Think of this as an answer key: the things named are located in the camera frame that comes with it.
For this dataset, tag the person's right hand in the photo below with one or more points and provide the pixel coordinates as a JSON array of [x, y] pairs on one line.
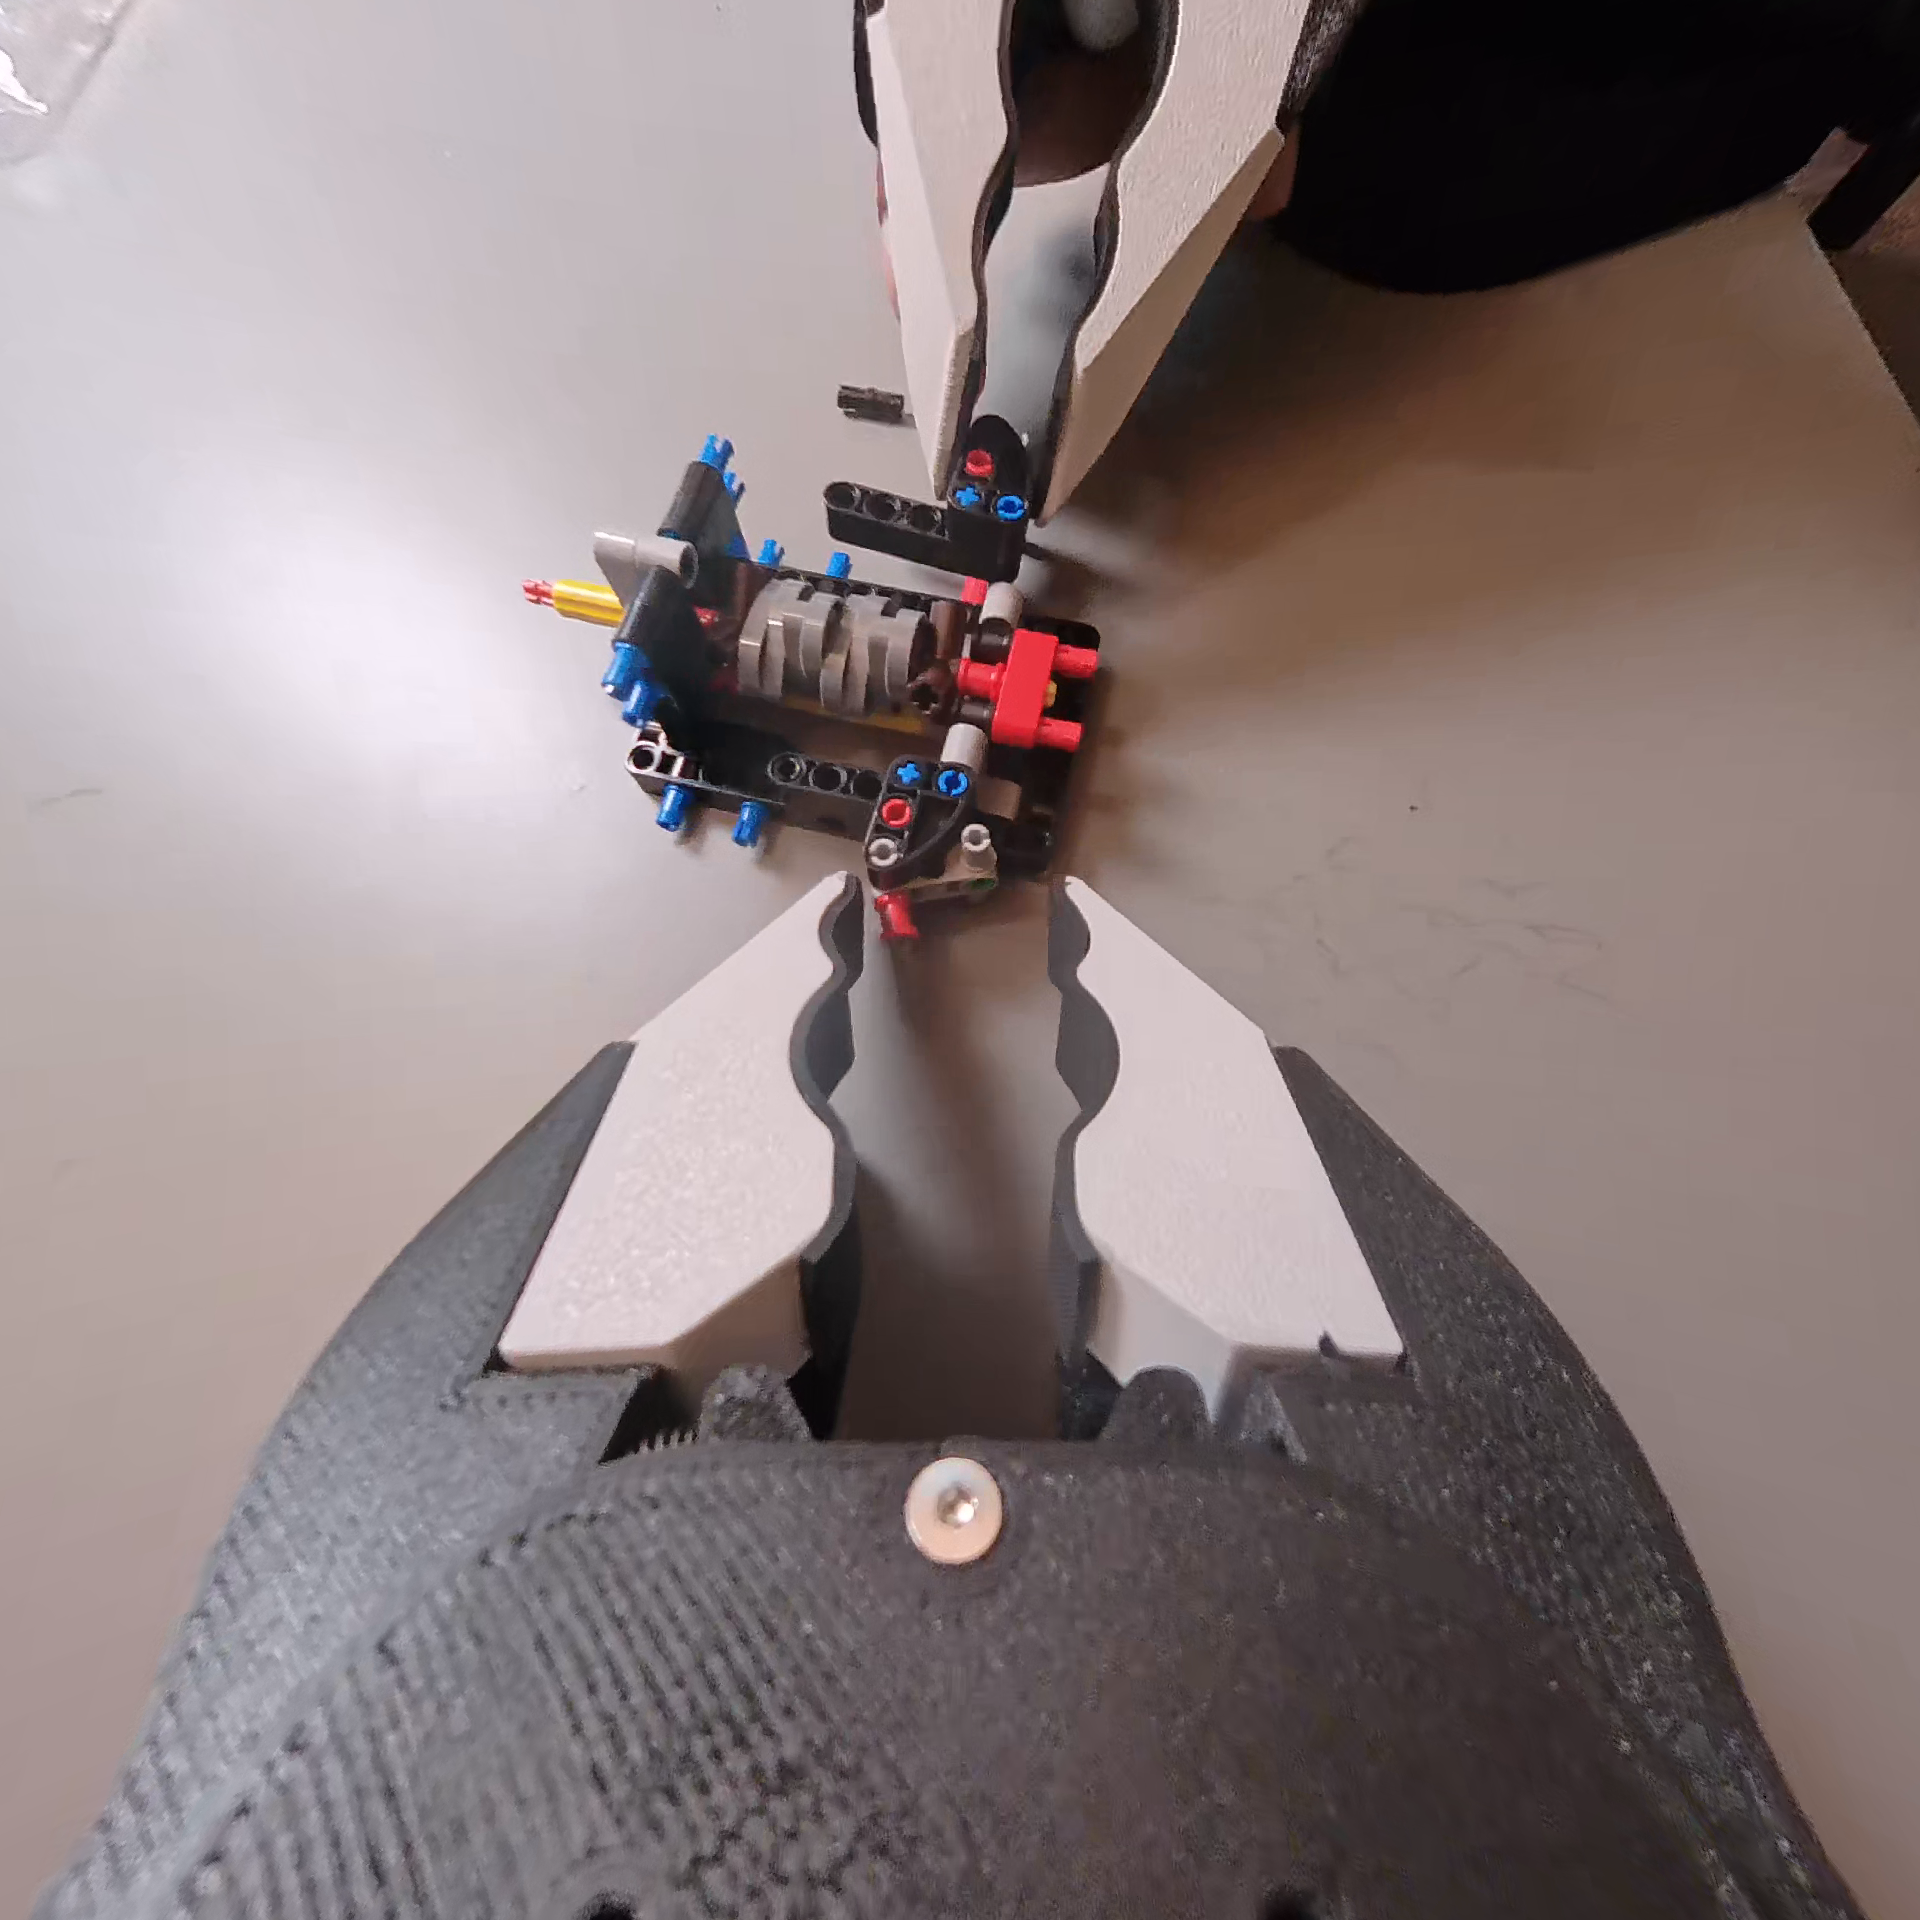
[[1085, 137]]

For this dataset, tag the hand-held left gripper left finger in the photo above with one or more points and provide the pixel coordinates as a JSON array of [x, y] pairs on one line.
[[675, 1201]]

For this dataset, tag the lego chassis assembly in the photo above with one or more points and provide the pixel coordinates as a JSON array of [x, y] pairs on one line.
[[839, 645]]

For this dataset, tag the black lego beam subassembly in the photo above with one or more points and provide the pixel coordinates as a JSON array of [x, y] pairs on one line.
[[901, 516]]

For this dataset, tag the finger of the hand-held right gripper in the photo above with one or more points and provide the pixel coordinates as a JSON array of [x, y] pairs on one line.
[[1185, 194], [921, 181]]

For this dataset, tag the crumpled clear plastic bag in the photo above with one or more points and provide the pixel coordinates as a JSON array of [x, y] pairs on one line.
[[30, 75]]

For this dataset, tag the black lego pin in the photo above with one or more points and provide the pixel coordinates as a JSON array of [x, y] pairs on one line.
[[870, 403]]

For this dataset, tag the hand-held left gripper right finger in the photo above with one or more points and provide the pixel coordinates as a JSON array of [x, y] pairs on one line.
[[1214, 1201]]

